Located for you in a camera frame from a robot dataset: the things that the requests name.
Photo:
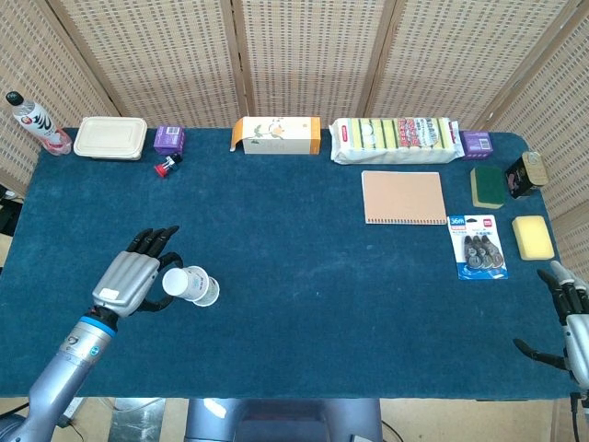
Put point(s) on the bamboo folding screen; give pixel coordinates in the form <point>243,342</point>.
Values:
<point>294,55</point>

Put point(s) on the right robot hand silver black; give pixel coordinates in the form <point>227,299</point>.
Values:
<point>575,331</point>

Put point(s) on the clear water bottle black cap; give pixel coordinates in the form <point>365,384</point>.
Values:
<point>39,124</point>

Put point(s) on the red black stamp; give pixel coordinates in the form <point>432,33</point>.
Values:
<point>166,166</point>

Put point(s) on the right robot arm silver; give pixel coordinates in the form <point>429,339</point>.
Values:
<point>582,416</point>

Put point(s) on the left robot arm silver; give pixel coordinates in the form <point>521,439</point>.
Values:
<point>60,373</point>

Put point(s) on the purple small box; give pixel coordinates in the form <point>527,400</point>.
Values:
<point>169,139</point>
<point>477,144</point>

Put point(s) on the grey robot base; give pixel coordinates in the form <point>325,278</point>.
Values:
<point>285,421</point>

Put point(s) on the brown spiral notebook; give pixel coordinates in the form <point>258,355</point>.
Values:
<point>402,198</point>

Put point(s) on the beige lidded food container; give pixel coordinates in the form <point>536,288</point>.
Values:
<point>110,137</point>

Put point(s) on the white power strip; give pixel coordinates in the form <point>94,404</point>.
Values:
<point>73,407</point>

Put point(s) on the correction tape blister pack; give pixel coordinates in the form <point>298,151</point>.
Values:
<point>478,246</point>

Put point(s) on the blue table cloth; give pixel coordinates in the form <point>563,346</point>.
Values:
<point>285,276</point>

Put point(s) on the white orange carton box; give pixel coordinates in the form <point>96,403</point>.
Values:
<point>276,135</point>

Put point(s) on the pack of yellow sponges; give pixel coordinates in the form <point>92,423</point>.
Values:
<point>396,140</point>

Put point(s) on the green yellow scouring sponge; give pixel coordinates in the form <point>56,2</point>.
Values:
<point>488,186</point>

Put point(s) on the white paper cup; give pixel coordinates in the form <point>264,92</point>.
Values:
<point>181,282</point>
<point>209,292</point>

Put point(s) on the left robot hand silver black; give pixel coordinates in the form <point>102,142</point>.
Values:
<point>126,281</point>

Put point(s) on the black gold tin can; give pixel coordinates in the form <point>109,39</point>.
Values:
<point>524,177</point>

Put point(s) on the metal table leg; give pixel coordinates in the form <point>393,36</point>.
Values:
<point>135,421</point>

